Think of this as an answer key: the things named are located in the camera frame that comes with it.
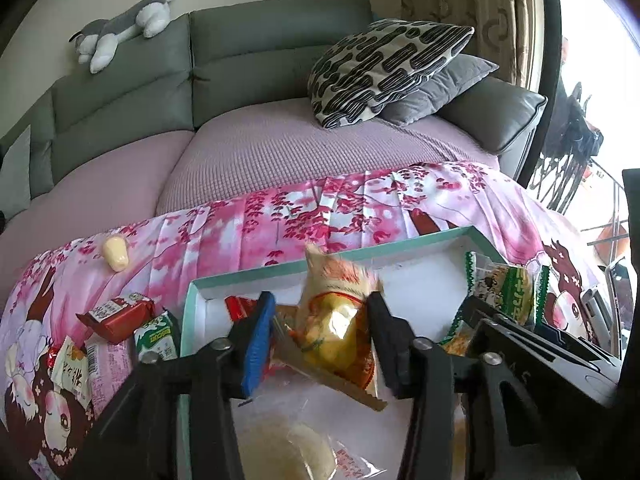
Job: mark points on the pink sofa cover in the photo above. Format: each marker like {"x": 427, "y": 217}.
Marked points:
{"x": 300, "y": 160}

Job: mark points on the grey white plush dog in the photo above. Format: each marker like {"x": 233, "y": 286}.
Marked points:
{"x": 125, "y": 20}

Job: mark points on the pale grey cushion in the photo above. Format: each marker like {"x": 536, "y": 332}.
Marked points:
{"x": 15, "y": 175}

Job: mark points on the clear round bun packet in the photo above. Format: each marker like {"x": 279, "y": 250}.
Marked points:
{"x": 305, "y": 450}

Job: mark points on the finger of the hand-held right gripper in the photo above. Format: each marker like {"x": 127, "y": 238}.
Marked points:
{"x": 470, "y": 310}
{"x": 550, "y": 331}

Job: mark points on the pink snack packet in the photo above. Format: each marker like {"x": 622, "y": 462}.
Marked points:
{"x": 107, "y": 370}

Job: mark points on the black balcony railing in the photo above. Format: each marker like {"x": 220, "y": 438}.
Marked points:
{"x": 560, "y": 180}

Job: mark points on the hanging dark clothing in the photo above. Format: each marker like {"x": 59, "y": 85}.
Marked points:
{"x": 570, "y": 120}

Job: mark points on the red brown biscuit packet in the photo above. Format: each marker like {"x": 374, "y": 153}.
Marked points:
{"x": 120, "y": 317}

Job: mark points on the shallow teal cardboard box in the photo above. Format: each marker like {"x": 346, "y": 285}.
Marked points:
{"x": 420, "y": 280}

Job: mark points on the black white patterned pillow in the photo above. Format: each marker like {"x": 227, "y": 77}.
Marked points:
{"x": 380, "y": 70}

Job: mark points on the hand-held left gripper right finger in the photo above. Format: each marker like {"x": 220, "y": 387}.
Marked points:
{"x": 390, "y": 350}

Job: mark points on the pink floral printed blanket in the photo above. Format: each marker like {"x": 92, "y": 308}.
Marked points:
{"x": 350, "y": 205}

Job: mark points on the grey sofa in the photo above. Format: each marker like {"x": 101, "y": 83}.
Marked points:
{"x": 250, "y": 60}

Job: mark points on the green white carton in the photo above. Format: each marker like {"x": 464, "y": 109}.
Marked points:
{"x": 157, "y": 335}

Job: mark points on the small yellow candy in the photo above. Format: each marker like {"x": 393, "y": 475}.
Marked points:
{"x": 116, "y": 252}

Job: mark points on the yellow bread packet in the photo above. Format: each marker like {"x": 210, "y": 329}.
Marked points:
{"x": 332, "y": 320}

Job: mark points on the black window frame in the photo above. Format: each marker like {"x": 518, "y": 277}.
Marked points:
{"x": 547, "y": 35}

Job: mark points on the grey pillow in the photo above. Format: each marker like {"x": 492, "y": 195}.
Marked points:
{"x": 450, "y": 85}

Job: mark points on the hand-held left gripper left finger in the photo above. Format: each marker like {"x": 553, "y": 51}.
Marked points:
{"x": 255, "y": 350}

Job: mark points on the red white snack packet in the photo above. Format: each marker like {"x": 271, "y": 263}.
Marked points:
{"x": 237, "y": 307}

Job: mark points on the white orange snack packet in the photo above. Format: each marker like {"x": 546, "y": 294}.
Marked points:
{"x": 70, "y": 370}

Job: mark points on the clear green-edged snack packet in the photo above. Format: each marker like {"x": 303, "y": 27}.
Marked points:
{"x": 505, "y": 287}

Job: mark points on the white green cracker packet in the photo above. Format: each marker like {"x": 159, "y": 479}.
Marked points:
{"x": 456, "y": 344}

